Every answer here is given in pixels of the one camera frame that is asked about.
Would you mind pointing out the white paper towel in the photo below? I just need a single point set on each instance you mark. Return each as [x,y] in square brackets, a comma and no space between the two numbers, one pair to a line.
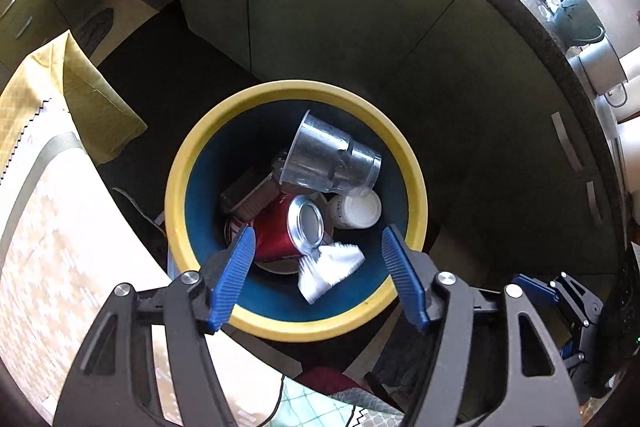
[325,272]

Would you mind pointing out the green base cabinet row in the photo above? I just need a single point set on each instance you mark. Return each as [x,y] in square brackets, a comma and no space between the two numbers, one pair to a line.
[325,7]

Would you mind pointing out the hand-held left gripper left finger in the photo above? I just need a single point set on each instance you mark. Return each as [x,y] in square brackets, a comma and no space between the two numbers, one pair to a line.
[230,287]

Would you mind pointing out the teal kettle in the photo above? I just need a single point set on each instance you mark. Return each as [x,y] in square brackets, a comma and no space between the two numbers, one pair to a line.
[575,19]

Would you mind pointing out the small white plastic bottle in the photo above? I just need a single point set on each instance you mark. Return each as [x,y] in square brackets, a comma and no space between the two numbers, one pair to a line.
[355,209]

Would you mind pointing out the white appliance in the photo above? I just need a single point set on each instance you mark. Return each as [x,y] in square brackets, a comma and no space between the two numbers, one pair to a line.
[627,132]

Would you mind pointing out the clear plastic cup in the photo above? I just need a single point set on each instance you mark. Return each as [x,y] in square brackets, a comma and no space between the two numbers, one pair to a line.
[320,152]

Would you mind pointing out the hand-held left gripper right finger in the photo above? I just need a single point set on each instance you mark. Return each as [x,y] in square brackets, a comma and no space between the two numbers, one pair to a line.
[405,282]

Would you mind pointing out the foil tray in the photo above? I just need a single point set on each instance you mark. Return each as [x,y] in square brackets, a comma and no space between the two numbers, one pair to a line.
[250,197]

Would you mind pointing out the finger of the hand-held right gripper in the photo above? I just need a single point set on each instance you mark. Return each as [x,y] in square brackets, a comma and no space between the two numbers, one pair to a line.
[575,352]
[532,288]

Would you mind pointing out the patterned tablecloth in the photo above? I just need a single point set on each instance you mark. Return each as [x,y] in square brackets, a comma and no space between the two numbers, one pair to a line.
[75,232]

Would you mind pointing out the red soda can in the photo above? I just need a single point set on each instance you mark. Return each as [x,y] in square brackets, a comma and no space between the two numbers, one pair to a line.
[272,232]

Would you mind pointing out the red instant noodle bowl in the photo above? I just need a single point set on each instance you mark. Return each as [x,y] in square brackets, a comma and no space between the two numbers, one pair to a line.
[280,266]

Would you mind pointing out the dark patterned slipper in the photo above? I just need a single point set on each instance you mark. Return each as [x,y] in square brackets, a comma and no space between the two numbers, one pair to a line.
[95,29]

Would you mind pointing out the dark red cloth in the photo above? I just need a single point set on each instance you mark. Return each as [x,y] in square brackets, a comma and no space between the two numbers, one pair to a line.
[325,379]

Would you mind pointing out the blue bin with yellow rim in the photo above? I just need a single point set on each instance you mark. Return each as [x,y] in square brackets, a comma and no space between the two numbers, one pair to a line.
[200,207]

